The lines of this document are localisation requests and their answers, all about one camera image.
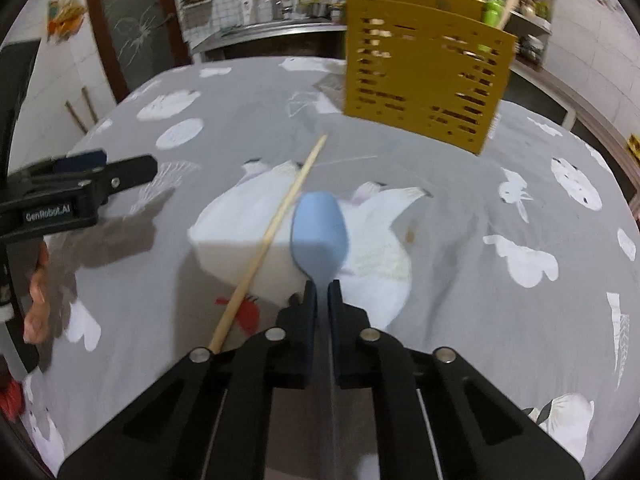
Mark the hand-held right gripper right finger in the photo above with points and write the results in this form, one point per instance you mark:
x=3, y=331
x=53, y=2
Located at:
x=335, y=320

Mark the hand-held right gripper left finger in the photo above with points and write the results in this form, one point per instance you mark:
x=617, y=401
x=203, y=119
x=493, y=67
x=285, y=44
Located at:
x=310, y=315

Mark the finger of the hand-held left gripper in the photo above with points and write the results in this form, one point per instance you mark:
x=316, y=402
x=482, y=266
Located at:
x=130, y=171
x=80, y=161

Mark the blue plastic spoon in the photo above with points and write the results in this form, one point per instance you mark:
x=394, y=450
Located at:
x=320, y=235

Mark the wooden chopstick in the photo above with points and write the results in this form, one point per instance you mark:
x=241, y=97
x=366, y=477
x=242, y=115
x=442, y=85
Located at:
x=270, y=235

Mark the yellow slotted utensil holder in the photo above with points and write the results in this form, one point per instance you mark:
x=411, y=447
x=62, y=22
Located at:
x=425, y=70

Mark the person's left hand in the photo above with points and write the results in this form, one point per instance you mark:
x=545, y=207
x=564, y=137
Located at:
x=37, y=305

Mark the grey printed tablecloth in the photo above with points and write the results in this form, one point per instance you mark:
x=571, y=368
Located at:
x=450, y=285

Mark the brown framed glass door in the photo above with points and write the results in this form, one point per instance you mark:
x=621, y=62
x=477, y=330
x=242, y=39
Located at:
x=135, y=25

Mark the red cloth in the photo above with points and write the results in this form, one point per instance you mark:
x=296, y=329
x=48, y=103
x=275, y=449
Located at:
x=10, y=400

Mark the stainless steel sink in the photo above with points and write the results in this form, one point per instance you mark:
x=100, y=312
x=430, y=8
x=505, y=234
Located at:
x=270, y=31

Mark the metal faucet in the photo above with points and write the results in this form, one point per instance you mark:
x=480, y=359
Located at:
x=282, y=10

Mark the grey corner shelf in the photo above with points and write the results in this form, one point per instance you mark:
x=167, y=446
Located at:
x=532, y=22

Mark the wooden spoon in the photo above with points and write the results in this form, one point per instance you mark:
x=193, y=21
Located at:
x=509, y=2

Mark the colourful wall decoration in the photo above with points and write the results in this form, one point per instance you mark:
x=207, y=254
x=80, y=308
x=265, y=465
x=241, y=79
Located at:
x=65, y=15

